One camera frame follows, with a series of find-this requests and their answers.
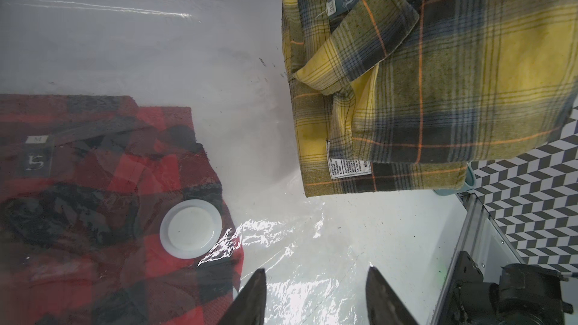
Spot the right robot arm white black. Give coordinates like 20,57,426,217
433,251,574,324

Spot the red black plaid shirt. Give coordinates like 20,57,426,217
1,94,244,324

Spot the yellow plaid shirt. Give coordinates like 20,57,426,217
281,0,577,197

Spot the clear plastic vacuum bag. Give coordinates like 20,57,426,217
1,0,462,324

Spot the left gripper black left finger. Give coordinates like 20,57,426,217
218,268,267,325

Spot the grey blue cup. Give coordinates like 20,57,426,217
434,164,476,197

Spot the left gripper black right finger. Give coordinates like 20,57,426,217
365,266,418,325

